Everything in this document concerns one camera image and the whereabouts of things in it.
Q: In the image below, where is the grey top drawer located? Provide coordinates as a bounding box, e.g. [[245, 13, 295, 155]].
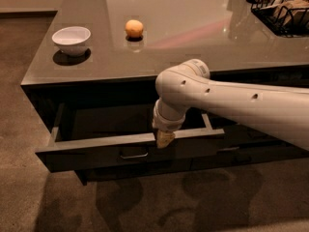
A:
[[36, 104, 224, 172]]

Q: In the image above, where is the white ceramic bowl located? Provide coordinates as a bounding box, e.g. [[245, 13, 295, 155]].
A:
[[52, 26, 91, 57]]

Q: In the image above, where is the orange round fruit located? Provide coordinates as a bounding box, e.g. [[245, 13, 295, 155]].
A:
[[125, 19, 144, 38]]

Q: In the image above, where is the dark grey counter cabinet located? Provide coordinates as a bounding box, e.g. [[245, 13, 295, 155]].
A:
[[20, 0, 309, 186]]

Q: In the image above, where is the black wire basket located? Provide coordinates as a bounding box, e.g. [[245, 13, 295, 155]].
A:
[[251, 0, 309, 38]]

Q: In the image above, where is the dark lower drawer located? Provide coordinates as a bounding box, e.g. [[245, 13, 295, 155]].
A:
[[75, 148, 309, 186]]

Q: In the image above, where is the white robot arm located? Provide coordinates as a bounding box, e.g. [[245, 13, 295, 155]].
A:
[[153, 59, 309, 150]]

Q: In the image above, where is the packaged snack in basket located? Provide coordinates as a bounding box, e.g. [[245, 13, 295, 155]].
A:
[[273, 0, 309, 29]]

